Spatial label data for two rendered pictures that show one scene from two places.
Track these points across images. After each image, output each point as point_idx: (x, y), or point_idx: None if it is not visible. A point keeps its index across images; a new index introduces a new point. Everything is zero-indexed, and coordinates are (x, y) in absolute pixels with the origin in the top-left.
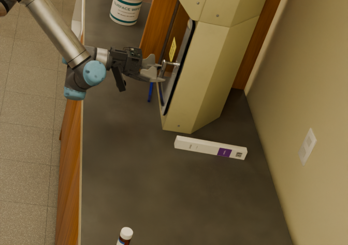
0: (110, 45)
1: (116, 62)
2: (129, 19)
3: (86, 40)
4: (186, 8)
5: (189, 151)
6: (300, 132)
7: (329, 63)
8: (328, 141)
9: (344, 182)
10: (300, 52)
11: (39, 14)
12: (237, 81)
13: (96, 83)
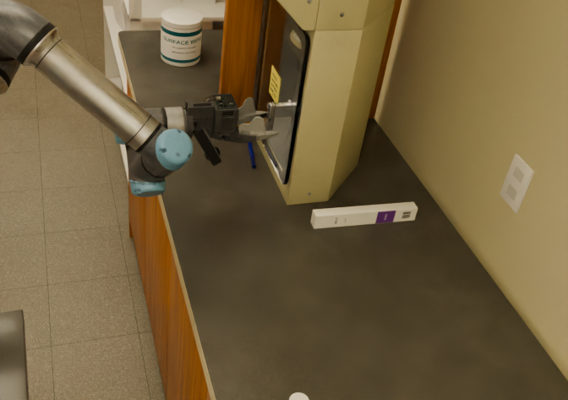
0: (175, 99)
1: (199, 123)
2: (189, 57)
3: (139, 99)
4: (292, 13)
5: (336, 227)
6: (495, 162)
7: (527, 50)
8: (559, 169)
9: None
10: (461, 45)
11: (61, 76)
12: None
13: (180, 165)
